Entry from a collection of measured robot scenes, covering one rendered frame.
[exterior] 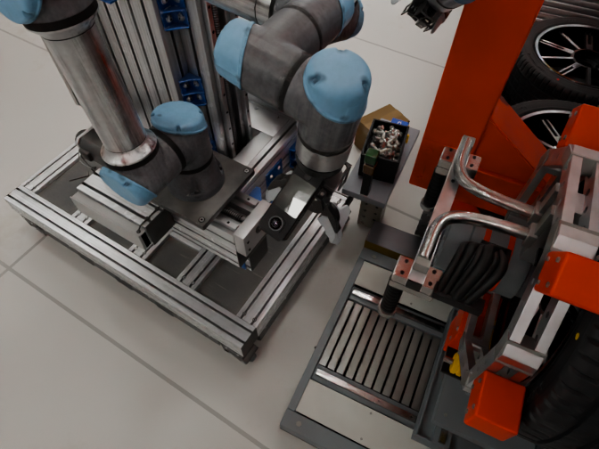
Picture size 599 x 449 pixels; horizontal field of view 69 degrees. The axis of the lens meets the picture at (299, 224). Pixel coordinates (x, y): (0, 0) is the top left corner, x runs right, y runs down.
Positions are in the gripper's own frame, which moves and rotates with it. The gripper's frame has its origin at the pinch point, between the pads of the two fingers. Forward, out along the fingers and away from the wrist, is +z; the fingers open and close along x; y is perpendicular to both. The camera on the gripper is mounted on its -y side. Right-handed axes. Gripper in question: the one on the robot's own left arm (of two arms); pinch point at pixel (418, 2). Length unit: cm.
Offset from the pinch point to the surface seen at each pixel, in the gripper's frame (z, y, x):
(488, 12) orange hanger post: -11.7, -3.6, 12.9
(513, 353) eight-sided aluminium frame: -57, 52, 36
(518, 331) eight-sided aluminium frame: -57, 49, 35
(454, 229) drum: -31, 41, 28
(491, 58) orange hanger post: -7.0, 2.2, 21.9
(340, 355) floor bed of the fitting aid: 24, 106, 52
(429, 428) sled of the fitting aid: -5, 101, 78
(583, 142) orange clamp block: -35, 13, 37
